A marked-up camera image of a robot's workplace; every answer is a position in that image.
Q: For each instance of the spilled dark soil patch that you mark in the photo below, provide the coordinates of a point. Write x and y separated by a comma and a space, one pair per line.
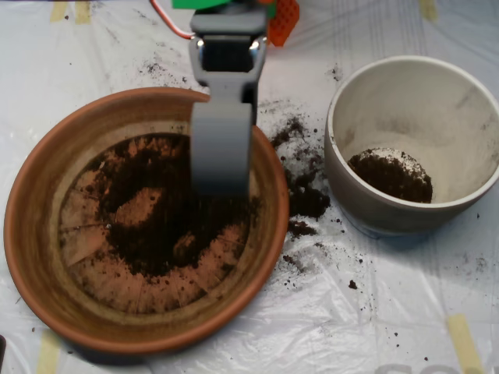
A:
308, 202

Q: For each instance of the clear plastic cover sheet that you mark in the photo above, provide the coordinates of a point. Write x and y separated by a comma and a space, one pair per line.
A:
390, 311

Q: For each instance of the beige masking tape strip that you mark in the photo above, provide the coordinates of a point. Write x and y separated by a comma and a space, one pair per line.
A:
464, 343
83, 13
58, 11
48, 354
428, 9

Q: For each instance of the small dark brown crumb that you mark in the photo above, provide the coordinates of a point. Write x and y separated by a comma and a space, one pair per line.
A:
353, 284

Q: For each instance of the dark soil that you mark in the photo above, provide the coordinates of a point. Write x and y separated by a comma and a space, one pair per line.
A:
390, 179
156, 255

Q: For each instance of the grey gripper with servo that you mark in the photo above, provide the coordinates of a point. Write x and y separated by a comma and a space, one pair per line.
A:
227, 55

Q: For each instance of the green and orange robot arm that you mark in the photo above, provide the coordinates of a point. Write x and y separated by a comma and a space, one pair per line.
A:
284, 23

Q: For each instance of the white ceramic pot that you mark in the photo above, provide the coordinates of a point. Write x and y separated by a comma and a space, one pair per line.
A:
390, 218

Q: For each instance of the terracotta clay bowl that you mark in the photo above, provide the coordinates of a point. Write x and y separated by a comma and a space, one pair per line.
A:
35, 253

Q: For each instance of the dark brown object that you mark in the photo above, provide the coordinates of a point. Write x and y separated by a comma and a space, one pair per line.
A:
2, 350

